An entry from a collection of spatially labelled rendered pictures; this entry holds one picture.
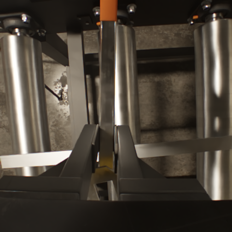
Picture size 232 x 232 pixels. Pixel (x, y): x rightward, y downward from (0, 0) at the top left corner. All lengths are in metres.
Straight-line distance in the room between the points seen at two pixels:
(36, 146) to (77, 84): 0.25
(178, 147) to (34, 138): 0.42
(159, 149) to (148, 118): 0.93
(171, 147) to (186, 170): 1.12
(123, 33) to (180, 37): 1.09
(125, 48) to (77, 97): 0.25
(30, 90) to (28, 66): 0.07
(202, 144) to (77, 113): 0.41
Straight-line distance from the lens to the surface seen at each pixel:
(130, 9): 0.51
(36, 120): 0.53
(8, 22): 0.60
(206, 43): 0.54
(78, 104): 0.59
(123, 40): 0.47
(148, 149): 0.46
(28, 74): 0.53
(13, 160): 0.56
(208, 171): 0.57
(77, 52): 0.62
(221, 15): 0.61
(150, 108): 1.38
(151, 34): 1.48
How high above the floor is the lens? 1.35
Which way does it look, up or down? 84 degrees down
